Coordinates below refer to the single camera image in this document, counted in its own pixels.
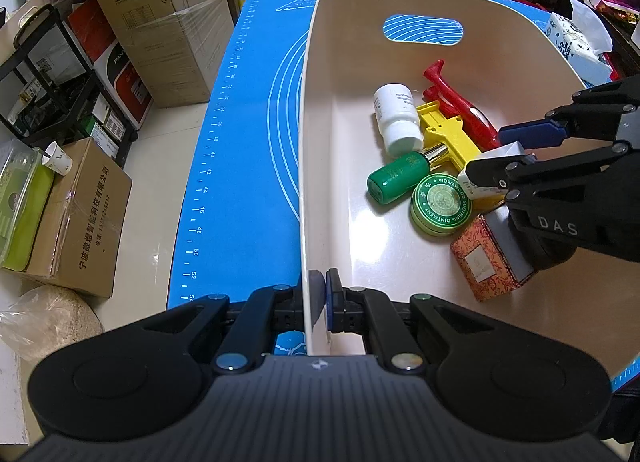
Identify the white paper cup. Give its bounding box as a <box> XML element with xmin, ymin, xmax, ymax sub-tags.
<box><xmin>41</xmin><ymin>141</ymin><xmax>73</xmax><ymax>176</ymax></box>

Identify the blue silicone table mat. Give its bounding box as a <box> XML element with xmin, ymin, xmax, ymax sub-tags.
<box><xmin>167</xmin><ymin>0</ymin><xmax>640</xmax><ymax>395</ymax></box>

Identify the green bottle gold cap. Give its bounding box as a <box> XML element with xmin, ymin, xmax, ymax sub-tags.
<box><xmin>367</xmin><ymin>144</ymin><xmax>449</xmax><ymax>205</ymax></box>

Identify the green round ointment tin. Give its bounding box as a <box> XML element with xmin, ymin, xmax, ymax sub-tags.
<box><xmin>410</xmin><ymin>174</ymin><xmax>473</xmax><ymax>237</ymax></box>

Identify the black metal shelf cart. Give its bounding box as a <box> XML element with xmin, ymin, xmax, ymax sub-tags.
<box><xmin>1</xmin><ymin>4</ymin><xmax>138</xmax><ymax>166</ymax></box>

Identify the large stacked cardboard box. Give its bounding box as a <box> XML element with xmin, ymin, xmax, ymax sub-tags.
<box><xmin>98</xmin><ymin>0</ymin><xmax>234</xmax><ymax>107</ymax></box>

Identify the floor cardboard box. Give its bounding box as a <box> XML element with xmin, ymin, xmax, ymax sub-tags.
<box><xmin>23</xmin><ymin>138</ymin><xmax>132</xmax><ymax>298</ymax></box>

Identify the tan sack on floor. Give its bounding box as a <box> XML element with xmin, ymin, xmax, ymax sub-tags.
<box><xmin>0</xmin><ymin>285</ymin><xmax>103</xmax><ymax>364</ymax></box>

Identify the red white appliance box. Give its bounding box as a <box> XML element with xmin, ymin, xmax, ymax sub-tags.
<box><xmin>66</xmin><ymin>0</ymin><xmax>153</xmax><ymax>130</ymax></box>

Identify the red plastic toy tool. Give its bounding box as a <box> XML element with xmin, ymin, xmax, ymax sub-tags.
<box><xmin>423</xmin><ymin>60</ymin><xmax>500</xmax><ymax>152</ymax></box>

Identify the red patterned paper box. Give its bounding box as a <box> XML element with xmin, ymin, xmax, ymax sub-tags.
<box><xmin>450</xmin><ymin>204</ymin><xmax>537</xmax><ymax>303</ymax></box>

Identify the white plastic bottle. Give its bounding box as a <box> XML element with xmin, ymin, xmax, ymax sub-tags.
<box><xmin>373</xmin><ymin>84</ymin><xmax>423</xmax><ymax>159</ymax></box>

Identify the white tissue box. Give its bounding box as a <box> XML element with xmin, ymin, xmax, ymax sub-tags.
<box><xmin>544</xmin><ymin>0</ymin><xmax>613</xmax><ymax>86</ymax></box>

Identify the beige plastic storage bin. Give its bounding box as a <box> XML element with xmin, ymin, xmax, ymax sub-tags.
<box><xmin>298</xmin><ymin>0</ymin><xmax>639</xmax><ymax>374</ymax></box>

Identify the small white box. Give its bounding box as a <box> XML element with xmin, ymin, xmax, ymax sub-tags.
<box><xmin>458</xmin><ymin>142</ymin><xmax>537</xmax><ymax>200</ymax></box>

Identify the green lidded food container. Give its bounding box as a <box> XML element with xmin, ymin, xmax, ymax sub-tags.
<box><xmin>1</xmin><ymin>138</ymin><xmax>54</xmax><ymax>272</ymax></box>

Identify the yellow toy tool red knob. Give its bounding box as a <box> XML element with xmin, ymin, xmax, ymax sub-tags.
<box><xmin>416</xmin><ymin>101</ymin><xmax>503</xmax><ymax>213</ymax></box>

